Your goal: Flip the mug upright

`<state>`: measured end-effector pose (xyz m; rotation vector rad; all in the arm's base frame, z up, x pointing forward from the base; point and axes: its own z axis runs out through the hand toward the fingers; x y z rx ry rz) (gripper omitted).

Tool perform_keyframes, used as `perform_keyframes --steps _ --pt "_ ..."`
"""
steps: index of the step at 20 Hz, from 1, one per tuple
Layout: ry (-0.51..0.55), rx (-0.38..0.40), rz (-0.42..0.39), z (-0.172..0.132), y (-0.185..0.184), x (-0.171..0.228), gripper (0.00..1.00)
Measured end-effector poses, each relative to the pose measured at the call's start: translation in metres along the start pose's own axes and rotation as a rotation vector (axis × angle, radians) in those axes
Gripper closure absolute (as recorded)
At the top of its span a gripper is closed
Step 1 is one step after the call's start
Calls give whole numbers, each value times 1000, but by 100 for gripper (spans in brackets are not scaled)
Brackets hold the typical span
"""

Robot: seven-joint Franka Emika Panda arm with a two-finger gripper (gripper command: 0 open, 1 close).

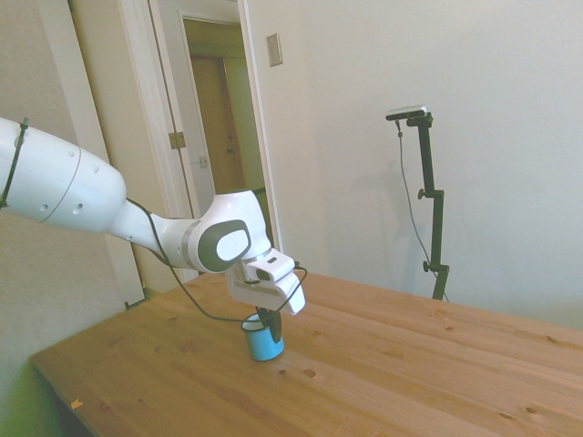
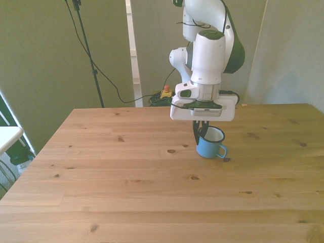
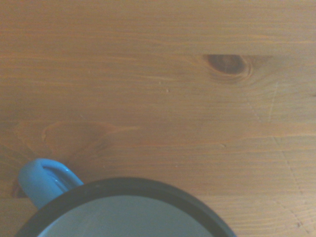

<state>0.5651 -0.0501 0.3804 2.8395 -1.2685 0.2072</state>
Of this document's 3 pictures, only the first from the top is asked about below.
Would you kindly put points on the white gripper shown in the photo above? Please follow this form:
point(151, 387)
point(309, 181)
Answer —
point(255, 291)

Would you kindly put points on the blue enamel mug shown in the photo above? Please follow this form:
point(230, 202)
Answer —
point(265, 346)

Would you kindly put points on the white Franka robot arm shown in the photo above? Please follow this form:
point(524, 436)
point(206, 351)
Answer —
point(68, 182)

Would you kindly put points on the brown wooden interior door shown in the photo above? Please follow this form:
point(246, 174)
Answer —
point(218, 127)

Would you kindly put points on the brass door hinge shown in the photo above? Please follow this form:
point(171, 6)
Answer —
point(177, 139)

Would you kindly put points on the white open door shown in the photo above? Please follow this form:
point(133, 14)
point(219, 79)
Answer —
point(132, 114)

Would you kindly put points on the black camera stand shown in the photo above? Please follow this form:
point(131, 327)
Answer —
point(405, 182)

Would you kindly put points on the white door frame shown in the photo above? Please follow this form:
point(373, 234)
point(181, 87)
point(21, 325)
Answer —
point(255, 114)

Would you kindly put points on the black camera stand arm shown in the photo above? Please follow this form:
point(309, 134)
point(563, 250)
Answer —
point(432, 191)

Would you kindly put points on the grey stereo camera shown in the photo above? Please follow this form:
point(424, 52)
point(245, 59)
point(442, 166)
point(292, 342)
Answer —
point(407, 112)

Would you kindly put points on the beige wall switch plate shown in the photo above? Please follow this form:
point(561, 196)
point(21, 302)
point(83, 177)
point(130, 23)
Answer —
point(274, 50)

